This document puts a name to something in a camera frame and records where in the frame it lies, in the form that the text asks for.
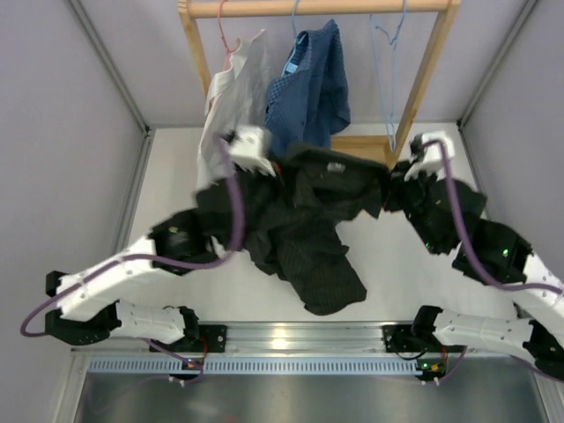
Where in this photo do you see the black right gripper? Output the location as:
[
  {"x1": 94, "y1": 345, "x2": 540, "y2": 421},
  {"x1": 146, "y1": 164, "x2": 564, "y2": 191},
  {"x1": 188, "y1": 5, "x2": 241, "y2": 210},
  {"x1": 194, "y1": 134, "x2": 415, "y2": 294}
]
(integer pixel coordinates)
[{"x1": 378, "y1": 160, "x2": 447, "y2": 258}]

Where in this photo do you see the dark pinstriped shirt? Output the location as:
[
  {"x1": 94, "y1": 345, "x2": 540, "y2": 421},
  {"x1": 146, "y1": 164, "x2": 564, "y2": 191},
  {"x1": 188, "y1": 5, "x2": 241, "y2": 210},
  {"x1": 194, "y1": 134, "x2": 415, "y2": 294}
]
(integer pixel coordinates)
[{"x1": 196, "y1": 141, "x2": 393, "y2": 316}]

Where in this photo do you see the light blue hanger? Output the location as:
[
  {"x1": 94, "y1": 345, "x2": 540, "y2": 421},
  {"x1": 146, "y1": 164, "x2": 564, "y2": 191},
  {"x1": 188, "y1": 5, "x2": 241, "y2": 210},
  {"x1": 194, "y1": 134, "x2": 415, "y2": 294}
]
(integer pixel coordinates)
[{"x1": 369, "y1": 1, "x2": 407, "y2": 152}]

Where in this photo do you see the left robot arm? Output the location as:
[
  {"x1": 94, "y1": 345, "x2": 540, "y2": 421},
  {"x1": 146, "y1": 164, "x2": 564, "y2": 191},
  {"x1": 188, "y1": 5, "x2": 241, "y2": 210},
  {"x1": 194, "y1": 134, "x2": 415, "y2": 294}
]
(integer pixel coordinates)
[{"x1": 45, "y1": 183, "x2": 244, "y2": 352}]

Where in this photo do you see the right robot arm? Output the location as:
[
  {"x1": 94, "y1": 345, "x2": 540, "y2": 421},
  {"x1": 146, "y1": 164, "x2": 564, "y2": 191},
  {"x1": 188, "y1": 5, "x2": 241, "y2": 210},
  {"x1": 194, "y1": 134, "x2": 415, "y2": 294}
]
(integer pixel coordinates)
[{"x1": 383, "y1": 160, "x2": 563, "y2": 381}]

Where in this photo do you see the blue checked shirt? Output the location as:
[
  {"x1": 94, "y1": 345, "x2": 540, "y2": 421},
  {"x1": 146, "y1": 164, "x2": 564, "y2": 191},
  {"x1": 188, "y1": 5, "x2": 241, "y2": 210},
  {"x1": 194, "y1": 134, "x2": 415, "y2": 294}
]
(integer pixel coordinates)
[{"x1": 264, "y1": 19, "x2": 351, "y2": 156}]

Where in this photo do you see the white shirt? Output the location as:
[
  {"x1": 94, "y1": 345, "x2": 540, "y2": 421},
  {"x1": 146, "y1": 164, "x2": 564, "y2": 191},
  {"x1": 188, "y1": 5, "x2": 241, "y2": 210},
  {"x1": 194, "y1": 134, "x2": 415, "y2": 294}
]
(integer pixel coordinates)
[{"x1": 197, "y1": 29, "x2": 274, "y2": 189}]

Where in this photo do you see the blue hanger under blue shirt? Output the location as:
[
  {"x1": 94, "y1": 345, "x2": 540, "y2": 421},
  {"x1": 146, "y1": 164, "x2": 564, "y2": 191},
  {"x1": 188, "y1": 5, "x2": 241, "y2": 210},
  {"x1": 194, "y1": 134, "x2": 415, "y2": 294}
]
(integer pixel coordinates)
[{"x1": 291, "y1": 0, "x2": 301, "y2": 40}]

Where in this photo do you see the pink hanger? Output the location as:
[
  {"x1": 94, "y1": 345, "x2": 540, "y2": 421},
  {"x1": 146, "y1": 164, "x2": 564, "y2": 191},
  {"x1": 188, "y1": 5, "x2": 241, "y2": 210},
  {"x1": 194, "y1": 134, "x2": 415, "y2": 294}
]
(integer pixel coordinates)
[{"x1": 217, "y1": 0, "x2": 239, "y2": 71}]

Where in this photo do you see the wooden clothes rack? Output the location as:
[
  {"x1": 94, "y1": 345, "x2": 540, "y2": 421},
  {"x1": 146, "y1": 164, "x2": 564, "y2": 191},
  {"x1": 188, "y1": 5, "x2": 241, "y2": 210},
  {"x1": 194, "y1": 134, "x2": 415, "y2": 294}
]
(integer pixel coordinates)
[{"x1": 177, "y1": 1, "x2": 461, "y2": 167}]

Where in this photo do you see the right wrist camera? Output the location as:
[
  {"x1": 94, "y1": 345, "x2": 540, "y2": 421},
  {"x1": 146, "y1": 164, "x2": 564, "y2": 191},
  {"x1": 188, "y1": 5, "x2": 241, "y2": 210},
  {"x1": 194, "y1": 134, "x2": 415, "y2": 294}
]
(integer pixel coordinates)
[{"x1": 404, "y1": 130, "x2": 456, "y2": 182}]

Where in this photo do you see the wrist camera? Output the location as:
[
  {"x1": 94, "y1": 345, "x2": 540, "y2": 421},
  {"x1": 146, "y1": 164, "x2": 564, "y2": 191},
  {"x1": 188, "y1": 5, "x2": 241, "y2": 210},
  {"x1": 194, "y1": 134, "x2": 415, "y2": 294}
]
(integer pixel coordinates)
[
  {"x1": 226, "y1": 125, "x2": 276, "y2": 177},
  {"x1": 404, "y1": 130, "x2": 456, "y2": 182}
]

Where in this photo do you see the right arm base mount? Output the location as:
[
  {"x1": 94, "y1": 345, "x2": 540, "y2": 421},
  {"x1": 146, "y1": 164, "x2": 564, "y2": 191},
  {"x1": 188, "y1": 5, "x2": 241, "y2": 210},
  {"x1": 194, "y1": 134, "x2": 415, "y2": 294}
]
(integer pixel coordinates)
[{"x1": 382, "y1": 324, "x2": 442, "y2": 353}]

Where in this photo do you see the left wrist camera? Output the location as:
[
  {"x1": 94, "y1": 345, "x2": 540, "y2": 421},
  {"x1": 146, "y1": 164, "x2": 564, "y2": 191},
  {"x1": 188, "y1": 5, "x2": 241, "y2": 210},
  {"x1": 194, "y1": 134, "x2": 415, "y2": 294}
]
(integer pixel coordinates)
[{"x1": 226, "y1": 125, "x2": 276, "y2": 177}]

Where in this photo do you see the aluminium frame post right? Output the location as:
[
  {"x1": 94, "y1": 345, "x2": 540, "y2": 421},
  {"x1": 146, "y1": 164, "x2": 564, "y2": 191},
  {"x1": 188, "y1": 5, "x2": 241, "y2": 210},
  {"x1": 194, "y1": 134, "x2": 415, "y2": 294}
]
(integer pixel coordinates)
[{"x1": 456, "y1": 0, "x2": 539, "y2": 131}]

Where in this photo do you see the aluminium frame post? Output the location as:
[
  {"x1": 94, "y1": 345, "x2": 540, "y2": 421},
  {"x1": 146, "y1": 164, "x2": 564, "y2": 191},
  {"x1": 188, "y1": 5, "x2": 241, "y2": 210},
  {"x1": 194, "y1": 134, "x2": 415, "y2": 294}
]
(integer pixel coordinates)
[
  {"x1": 64, "y1": 0, "x2": 154, "y2": 252},
  {"x1": 456, "y1": 0, "x2": 539, "y2": 131}
]

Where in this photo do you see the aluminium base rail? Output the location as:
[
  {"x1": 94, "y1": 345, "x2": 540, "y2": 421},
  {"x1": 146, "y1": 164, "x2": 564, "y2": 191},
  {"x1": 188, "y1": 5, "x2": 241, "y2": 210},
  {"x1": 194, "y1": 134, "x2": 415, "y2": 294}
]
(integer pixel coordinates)
[{"x1": 71, "y1": 314, "x2": 533, "y2": 357}]

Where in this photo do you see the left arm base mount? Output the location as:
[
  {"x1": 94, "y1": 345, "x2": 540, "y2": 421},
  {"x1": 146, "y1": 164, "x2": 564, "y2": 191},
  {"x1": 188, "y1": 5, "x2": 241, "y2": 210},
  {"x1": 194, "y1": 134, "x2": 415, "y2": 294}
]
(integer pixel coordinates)
[{"x1": 154, "y1": 324, "x2": 227, "y2": 353}]

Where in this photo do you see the perforated cable duct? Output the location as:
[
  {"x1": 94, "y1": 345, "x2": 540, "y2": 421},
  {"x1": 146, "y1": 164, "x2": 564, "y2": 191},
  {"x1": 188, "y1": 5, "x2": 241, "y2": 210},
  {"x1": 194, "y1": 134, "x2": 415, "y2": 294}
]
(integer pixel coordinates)
[{"x1": 88, "y1": 355, "x2": 442, "y2": 376}]

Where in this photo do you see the aluminium frame post left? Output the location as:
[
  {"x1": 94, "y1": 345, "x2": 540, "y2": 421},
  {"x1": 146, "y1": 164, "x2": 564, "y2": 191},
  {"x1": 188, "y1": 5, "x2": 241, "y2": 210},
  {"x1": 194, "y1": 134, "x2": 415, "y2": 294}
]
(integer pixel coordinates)
[{"x1": 64, "y1": 0, "x2": 154, "y2": 252}]

